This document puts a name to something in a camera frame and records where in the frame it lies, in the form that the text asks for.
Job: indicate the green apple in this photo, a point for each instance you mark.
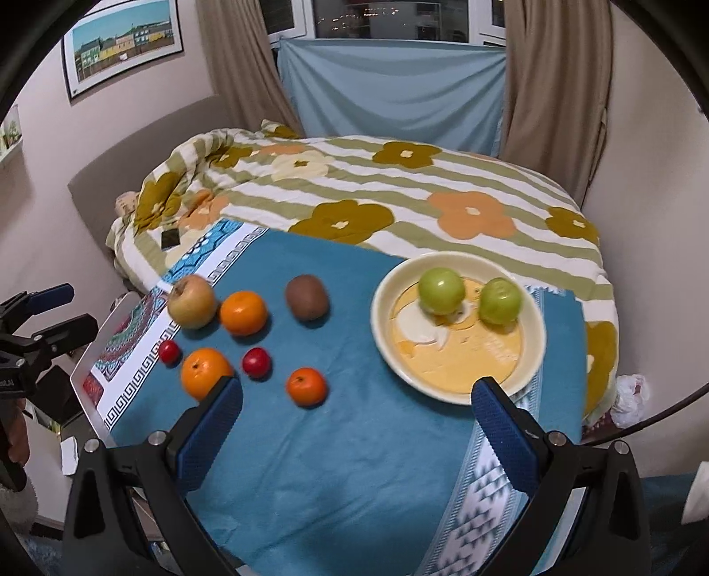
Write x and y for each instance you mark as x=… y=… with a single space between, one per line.
x=441 y=291
x=500 y=302

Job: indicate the right beige curtain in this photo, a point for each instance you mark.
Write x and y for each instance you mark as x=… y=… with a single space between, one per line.
x=559 y=61

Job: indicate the red-yellow apple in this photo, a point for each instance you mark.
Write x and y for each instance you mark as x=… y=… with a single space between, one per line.
x=192 y=302

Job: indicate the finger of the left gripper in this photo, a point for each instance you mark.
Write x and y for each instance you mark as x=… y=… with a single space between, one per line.
x=65 y=337
x=24 y=305

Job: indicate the green apple left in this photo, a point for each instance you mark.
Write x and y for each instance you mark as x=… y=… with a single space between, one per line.
x=441 y=291

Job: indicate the small picture on shelf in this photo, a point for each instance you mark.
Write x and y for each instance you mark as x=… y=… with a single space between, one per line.
x=10 y=132

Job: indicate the grey headboard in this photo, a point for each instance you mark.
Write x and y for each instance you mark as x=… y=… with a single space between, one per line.
x=123 y=167

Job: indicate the crumpled white tissue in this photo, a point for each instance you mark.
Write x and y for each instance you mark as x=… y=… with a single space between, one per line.
x=632 y=395

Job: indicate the blue patterned cloth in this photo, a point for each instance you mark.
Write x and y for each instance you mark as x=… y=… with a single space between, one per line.
x=379 y=479

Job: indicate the floral striped quilt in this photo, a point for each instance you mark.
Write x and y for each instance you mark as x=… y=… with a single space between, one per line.
x=400 y=198

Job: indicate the large orange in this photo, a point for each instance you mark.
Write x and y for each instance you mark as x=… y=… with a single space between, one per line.
x=202 y=370

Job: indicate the cream yellow plate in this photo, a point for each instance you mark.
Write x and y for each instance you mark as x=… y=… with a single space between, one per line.
x=443 y=357

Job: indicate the small black card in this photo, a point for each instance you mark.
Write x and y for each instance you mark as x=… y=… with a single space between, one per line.
x=170 y=238

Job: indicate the small orange tangerine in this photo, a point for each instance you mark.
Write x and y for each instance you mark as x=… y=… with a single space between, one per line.
x=307 y=387

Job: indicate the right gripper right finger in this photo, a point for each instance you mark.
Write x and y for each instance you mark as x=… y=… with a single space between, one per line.
x=514 y=435

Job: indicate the green apple right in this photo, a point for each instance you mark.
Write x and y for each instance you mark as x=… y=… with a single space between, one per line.
x=500 y=302

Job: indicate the window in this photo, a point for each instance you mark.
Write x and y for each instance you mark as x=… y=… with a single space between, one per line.
x=462 y=21

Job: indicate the left beige curtain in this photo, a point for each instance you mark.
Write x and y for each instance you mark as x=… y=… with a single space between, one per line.
x=241 y=64

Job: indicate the light blue hanging sheet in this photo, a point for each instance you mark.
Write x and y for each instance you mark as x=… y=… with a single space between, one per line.
x=445 y=94

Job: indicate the framed picture of buildings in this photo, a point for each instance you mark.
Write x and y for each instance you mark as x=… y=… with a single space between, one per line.
x=117 y=38

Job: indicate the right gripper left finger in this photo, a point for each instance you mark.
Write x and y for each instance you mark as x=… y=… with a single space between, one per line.
x=201 y=431

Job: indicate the beige curtain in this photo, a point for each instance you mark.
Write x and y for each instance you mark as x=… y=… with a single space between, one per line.
x=241 y=64
x=559 y=61

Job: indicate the brown kiwi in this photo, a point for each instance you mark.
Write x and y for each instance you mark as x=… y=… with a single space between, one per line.
x=307 y=298

